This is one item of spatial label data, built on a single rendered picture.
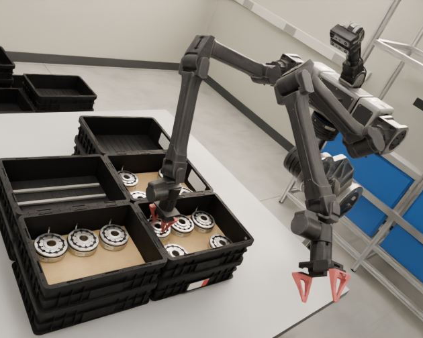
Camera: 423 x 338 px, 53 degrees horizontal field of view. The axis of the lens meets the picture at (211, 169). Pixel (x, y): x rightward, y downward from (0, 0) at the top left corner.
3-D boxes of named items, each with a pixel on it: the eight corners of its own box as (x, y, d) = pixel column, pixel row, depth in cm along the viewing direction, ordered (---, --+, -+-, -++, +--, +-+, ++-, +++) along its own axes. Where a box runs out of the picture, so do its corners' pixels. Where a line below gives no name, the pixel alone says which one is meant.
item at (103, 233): (122, 224, 156) (123, 222, 155) (131, 243, 149) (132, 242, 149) (96, 226, 150) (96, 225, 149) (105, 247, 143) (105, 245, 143)
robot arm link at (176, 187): (186, 186, 150) (177, 176, 153) (170, 189, 145) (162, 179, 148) (180, 201, 154) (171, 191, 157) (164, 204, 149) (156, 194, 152)
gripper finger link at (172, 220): (158, 237, 155) (166, 219, 151) (148, 224, 159) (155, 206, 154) (173, 233, 160) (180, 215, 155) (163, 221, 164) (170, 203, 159)
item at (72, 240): (89, 227, 149) (89, 225, 148) (103, 246, 143) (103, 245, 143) (62, 233, 141) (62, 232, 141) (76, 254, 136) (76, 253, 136)
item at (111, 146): (147, 136, 223) (153, 117, 217) (173, 170, 205) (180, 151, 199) (73, 137, 198) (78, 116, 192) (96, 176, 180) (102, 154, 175)
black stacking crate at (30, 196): (96, 176, 180) (101, 155, 174) (123, 224, 162) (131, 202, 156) (-7, 184, 155) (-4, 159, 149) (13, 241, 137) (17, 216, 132)
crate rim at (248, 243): (213, 195, 182) (215, 191, 181) (254, 245, 165) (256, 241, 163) (130, 206, 157) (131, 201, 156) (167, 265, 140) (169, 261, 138)
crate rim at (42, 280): (130, 206, 157) (131, 201, 156) (167, 265, 140) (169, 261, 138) (16, 220, 132) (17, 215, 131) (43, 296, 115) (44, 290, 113)
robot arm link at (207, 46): (207, 28, 138) (187, 28, 145) (197, 69, 139) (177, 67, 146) (283, 68, 170) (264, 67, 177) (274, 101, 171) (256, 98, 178)
